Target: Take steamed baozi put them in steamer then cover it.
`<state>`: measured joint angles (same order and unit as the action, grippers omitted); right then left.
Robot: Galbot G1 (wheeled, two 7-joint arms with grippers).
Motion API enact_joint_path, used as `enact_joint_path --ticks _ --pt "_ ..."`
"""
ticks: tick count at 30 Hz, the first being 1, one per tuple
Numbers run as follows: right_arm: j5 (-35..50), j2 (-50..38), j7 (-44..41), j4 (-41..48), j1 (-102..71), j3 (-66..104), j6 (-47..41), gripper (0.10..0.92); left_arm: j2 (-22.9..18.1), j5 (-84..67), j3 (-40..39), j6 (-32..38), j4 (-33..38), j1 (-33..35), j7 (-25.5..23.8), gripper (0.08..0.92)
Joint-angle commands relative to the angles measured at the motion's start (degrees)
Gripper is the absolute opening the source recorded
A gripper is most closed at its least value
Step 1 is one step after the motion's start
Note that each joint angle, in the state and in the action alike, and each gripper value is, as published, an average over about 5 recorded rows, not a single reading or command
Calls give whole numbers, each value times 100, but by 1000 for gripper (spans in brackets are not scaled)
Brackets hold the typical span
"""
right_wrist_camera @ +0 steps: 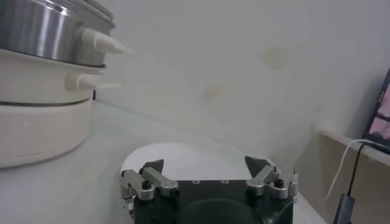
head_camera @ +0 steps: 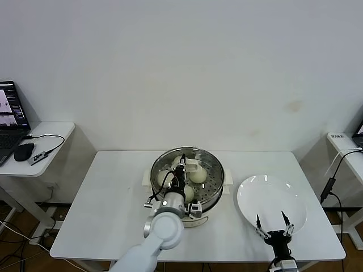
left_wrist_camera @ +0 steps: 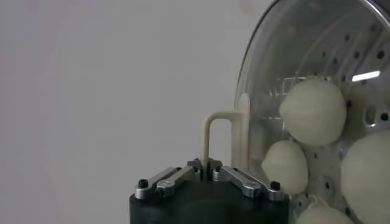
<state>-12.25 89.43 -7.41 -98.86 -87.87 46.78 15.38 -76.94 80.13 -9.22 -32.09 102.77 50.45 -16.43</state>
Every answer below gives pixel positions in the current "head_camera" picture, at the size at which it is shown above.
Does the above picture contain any black cable with adapter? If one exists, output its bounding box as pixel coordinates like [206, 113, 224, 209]
[319, 150, 363, 241]

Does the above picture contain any white rounded side table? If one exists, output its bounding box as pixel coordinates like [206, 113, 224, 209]
[0, 122, 77, 236]

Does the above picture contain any open black laptop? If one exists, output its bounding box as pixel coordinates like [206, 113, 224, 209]
[0, 80, 32, 167]

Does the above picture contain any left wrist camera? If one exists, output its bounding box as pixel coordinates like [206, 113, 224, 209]
[188, 200, 204, 219]

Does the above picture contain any thin black device cable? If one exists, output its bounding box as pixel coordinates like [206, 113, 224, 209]
[23, 134, 66, 156]

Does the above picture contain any glass lid with cream handle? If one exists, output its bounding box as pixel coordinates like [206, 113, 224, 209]
[150, 146, 226, 209]

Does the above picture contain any white round plate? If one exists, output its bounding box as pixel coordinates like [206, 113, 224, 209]
[237, 175, 308, 236]

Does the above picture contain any white cable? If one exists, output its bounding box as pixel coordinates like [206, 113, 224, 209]
[324, 147, 363, 178]

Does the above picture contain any small black stickered device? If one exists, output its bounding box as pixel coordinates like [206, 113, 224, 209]
[29, 152, 48, 167]

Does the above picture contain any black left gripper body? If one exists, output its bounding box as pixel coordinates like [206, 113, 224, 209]
[169, 166, 187, 196]

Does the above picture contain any white labelled side table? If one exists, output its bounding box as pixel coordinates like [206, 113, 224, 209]
[326, 132, 363, 250]

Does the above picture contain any cream electric cooker pot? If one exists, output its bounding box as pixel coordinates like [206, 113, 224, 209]
[141, 168, 234, 229]

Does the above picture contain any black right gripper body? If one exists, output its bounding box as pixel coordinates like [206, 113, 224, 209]
[263, 230, 293, 259]

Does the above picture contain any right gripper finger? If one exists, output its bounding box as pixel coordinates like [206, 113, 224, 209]
[255, 214, 269, 238]
[280, 210, 295, 237]

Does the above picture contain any black computer mouse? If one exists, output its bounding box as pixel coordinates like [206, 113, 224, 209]
[14, 143, 36, 163]

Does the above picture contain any perforated steel steamer basket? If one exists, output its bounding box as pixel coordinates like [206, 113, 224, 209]
[150, 146, 226, 210]

